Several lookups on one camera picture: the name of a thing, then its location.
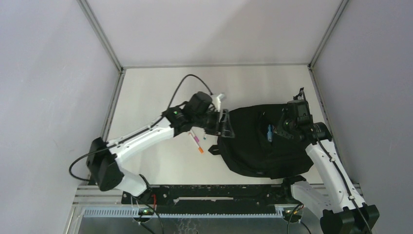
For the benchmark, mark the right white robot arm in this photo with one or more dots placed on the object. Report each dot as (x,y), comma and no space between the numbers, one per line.
(344,210)

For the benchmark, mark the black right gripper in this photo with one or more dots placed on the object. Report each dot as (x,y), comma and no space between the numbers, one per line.
(280,129)

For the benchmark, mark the orange capped white marker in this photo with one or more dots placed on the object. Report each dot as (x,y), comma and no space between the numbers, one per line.
(200,149)

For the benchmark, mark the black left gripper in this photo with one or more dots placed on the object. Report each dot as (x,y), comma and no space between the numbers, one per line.
(226,130)

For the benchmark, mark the black student backpack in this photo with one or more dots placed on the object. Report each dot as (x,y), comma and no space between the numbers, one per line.
(250,154)

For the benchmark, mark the black front mounting rail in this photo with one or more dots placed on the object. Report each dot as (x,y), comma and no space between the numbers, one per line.
(255,199)

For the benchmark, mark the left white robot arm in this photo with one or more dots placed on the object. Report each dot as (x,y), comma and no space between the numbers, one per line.
(106,160)

